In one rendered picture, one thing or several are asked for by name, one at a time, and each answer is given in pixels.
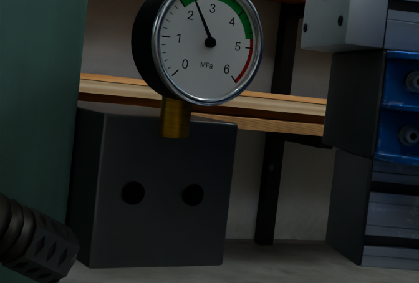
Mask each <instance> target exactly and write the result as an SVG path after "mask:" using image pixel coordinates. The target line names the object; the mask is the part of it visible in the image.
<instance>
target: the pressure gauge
mask: <svg viewBox="0 0 419 283"><path fill-rule="evenodd" d="M196 1H197V3H198V5H199V8H200V10H201V13H202V15H203V17H204V19H205V22H206V25H207V26H208V29H209V32H210V34H211V36H212V37H213V38H215V39H216V45H215V46H214V47H206V46H205V39H206V38H208V36H207V34H206V31H205V28H204V25H203V22H202V20H201V17H200V14H199V12H198V8H197V7H196V3H195V0H146V1H145V2H144V3H143V5H142V6H141V8H140V10H139V12H138V14H137V16H136V18H135V21H134V23H133V29H132V39H131V46H132V55H133V59H134V63H135V65H136V67H137V70H138V72H139V74H140V75H141V77H142V79H143V80H144V81H145V82H146V83H147V85H148V86H149V87H150V88H152V89H153V90H154V91H155V92H157V93H158V94H160V95H162V100H161V111H160V117H161V126H160V134H161V136H162V137H168V138H180V139H186V138H187V137H188V136H189V129H190V118H191V108H192V104H194V105H200V106H208V107H210V106H216V105H221V104H224V103H226V102H229V101H231V100H233V99H234V98H236V97H237V96H238V95H240V94H241V93H242V92H244V90H245V89H246V88H247V87H248V86H249V84H250V83H251V82H252V81H253V78H254V77H255V75H256V73H257V71H258V68H259V66H260V63H261V59H262V53H263V48H264V36H263V29H262V24H261V20H260V18H259V14H258V12H257V10H256V8H255V7H254V4H253V3H252V2H251V0H196Z"/></svg>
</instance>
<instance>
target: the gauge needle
mask: <svg viewBox="0 0 419 283"><path fill-rule="evenodd" d="M195 3H196V7H197V8H198V12H199V14H200V17H201V20H202V22H203V25H204V28H205V31H206V34H207V36H208V38H206V39H205V46H206V47H214V46H215V45H216V39H215V38H213V37H212V36H211V34H210V31H209V29H208V26H207V25H206V22H205V19H204V17H203V15H202V13H201V10H200V8H199V5H198V3H197V1H196V0H195Z"/></svg>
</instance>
